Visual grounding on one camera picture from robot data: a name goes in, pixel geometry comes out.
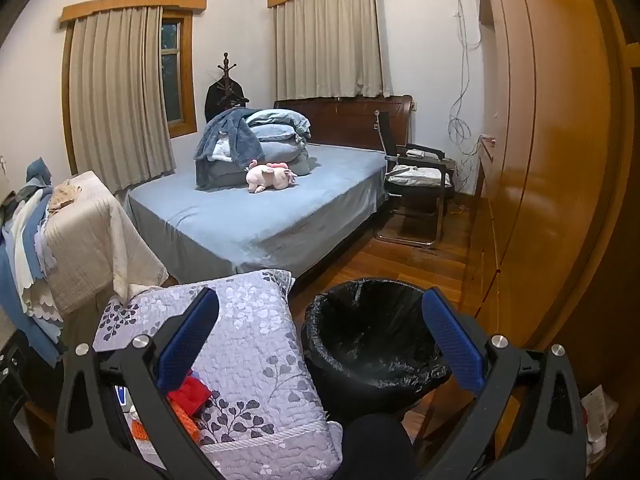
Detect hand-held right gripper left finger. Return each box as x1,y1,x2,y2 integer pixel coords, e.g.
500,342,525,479
55,287,231,480

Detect folded light blue quilt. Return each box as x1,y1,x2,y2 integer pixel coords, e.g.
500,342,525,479
245,108,313,176

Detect tan plush cloth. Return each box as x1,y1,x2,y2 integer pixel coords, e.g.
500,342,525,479
49,182,85,212

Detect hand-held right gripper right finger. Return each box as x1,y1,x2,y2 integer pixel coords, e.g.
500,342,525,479
421,287,587,480

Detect purple floral quilt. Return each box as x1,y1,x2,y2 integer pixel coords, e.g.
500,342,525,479
92,269,346,480

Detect beige draped chair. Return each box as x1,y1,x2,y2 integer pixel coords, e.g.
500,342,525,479
42,170,171,316

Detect wooden wardrobe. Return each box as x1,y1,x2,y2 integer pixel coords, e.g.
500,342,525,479
460,0,640,411

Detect stack of blue white cloths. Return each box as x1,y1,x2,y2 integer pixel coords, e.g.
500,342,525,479
0,157,68,366

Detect red glove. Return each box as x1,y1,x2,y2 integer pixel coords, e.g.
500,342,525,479
167,375,213,418

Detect black metal chair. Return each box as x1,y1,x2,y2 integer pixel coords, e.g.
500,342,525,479
374,109,458,249

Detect dark coat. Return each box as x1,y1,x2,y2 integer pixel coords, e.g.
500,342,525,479
205,80,249,123

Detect white chair cushion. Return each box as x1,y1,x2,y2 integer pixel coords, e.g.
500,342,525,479
386,164,451,188

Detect bed with blue sheet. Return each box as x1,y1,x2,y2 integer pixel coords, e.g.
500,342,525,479
125,142,388,286

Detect black appliance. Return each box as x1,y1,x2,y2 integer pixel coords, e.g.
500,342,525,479
0,330,31,421

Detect dark wooden headboard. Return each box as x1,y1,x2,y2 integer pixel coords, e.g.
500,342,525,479
273,95,413,153

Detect black bin with bag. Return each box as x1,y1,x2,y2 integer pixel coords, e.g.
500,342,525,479
300,276,468,423

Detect person's dark trouser leg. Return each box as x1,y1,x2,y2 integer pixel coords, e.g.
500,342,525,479
330,415,421,480

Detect pink plush toy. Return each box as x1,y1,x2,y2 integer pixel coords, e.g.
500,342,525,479
245,160,298,194

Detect white plastic packet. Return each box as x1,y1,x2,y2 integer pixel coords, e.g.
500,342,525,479
580,385,621,466

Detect grey-blue fleece blanket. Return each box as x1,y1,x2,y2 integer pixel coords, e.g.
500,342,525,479
194,108,266,188

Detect wooden side cabinet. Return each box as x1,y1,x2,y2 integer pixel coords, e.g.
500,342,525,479
462,135,501,311

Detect wooden coat rack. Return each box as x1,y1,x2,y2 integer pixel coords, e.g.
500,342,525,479
215,52,241,111

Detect hanging wall cables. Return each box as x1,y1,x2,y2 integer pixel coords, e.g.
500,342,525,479
447,0,483,186

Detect beige curtain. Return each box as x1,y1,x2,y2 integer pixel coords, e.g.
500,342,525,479
67,5,177,193
274,0,391,102

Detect wooden framed window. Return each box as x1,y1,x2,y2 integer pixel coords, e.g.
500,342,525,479
161,10,198,139

